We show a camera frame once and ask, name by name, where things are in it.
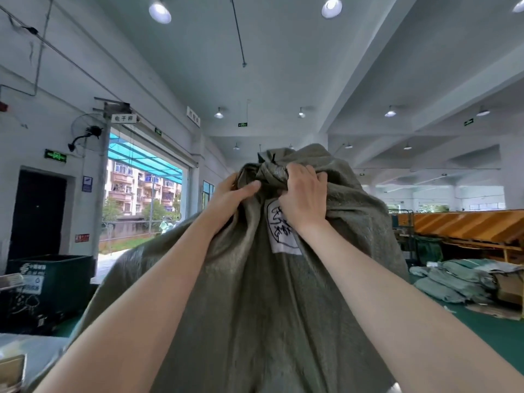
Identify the person's left hand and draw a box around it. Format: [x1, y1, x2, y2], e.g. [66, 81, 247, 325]
[204, 172, 261, 229]

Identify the person's right hand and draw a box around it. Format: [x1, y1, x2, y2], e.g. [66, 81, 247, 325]
[278, 163, 329, 239]

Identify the large grey-green woven sack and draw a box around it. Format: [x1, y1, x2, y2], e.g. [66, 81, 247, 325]
[67, 144, 410, 393]

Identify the person's left forearm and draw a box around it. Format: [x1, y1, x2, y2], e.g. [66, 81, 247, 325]
[35, 209, 231, 393]

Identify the person's right forearm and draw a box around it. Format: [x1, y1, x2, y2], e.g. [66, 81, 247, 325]
[294, 219, 524, 393]

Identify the white paper label with scribble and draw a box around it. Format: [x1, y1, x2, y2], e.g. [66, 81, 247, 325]
[265, 199, 304, 256]

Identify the apartment building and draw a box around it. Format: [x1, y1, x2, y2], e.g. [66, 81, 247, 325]
[106, 159, 181, 219]

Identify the blue awning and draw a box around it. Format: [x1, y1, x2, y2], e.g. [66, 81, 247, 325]
[108, 132, 183, 177]

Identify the metal cage trolley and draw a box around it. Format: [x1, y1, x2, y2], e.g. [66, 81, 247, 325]
[386, 208, 416, 259]

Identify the green cart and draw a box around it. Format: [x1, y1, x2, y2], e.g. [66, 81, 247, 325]
[415, 236, 443, 265]

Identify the black ceiling pipe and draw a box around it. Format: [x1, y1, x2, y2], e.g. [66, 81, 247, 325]
[230, 0, 247, 68]

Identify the orange sorting chute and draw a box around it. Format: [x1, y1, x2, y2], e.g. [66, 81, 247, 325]
[392, 210, 524, 264]

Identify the pile of green sacks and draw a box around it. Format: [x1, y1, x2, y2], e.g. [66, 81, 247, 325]
[409, 259, 499, 305]

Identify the black door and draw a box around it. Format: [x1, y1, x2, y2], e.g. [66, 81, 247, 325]
[8, 169, 67, 263]

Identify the dark green wheeled bin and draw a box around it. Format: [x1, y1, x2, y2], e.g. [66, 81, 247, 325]
[6, 254, 94, 325]

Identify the flattened brown cardboard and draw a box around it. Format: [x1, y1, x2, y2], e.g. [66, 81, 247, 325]
[464, 302, 523, 321]

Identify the brown cardboard box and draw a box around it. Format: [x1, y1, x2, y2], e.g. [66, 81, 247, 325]
[492, 271, 524, 308]

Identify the open cardboard box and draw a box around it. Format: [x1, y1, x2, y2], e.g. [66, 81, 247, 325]
[0, 354, 28, 393]

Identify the window with green frame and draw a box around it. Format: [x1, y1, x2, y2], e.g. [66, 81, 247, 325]
[202, 179, 215, 212]

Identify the grey metal post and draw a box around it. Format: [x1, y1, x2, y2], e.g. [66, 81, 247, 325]
[97, 101, 112, 259]

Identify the black wall fan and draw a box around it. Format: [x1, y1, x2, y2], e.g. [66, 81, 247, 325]
[67, 113, 108, 153]

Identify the grey wall conduit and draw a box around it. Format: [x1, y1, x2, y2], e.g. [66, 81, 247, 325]
[0, 0, 56, 99]

